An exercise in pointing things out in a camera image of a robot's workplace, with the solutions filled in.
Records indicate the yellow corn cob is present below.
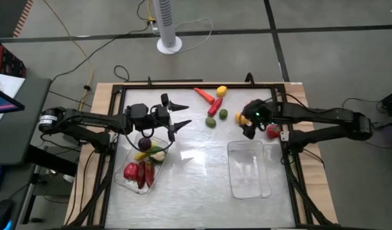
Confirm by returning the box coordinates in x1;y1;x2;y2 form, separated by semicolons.
134;151;151;162

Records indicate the orange mango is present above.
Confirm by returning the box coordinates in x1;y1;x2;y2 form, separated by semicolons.
235;111;252;126

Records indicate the thin black cable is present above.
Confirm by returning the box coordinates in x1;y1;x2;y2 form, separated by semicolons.
340;97;389;121

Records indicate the dark red chili pepper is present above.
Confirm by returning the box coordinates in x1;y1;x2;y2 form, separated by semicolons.
144;160;156;188

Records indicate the black aluminium table frame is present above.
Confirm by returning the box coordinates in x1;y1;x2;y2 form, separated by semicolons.
63;81;339;230

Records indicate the red bell pepper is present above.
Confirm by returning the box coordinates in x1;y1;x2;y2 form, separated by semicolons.
123;162;140;182

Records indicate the white paper sheet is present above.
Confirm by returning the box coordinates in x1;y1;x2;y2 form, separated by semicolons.
0;72;26;132

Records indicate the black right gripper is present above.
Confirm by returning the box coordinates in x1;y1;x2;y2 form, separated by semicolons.
242;99;275;140

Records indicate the red tomato with green top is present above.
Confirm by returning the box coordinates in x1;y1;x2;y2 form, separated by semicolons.
266;123;282;139

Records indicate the bright red chili pepper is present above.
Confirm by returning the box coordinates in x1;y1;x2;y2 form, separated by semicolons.
207;97;223;118

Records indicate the white tower fan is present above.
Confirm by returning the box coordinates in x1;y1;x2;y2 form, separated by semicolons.
152;0;183;55

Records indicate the dark purple plum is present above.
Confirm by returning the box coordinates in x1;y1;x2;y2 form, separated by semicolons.
138;137;153;152

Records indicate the orange carrot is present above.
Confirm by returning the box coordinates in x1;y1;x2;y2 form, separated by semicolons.
193;87;216;105

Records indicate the dark grey desk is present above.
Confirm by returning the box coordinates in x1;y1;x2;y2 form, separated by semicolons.
0;72;53;166

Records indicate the looped black cable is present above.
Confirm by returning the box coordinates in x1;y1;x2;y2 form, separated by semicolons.
114;65;130;82

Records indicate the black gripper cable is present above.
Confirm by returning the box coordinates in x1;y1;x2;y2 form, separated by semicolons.
123;126;175;153

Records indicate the white cable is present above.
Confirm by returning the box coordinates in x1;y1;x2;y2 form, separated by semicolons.
174;17;215;54

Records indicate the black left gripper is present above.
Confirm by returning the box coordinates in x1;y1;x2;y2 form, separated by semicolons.
124;93;193;142

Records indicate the yellow cable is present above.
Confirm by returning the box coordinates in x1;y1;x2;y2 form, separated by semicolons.
42;0;93;111

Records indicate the long black floor cable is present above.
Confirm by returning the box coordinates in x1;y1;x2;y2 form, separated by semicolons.
50;0;152;83

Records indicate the clear plastic bin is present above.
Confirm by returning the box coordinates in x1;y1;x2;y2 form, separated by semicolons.
114;132;170;196
227;139;273;200

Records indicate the computer screen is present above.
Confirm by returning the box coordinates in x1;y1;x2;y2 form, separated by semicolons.
0;86;26;115

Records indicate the red crate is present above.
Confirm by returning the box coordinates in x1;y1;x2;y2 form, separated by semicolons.
0;44;27;78

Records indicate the green bell pepper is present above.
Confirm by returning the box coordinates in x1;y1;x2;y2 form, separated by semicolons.
146;145;167;165

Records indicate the black mat with orange edge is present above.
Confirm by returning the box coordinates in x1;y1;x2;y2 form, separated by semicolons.
0;0;34;38

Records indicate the black computer mouse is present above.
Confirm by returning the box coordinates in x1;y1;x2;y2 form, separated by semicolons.
0;199;14;230

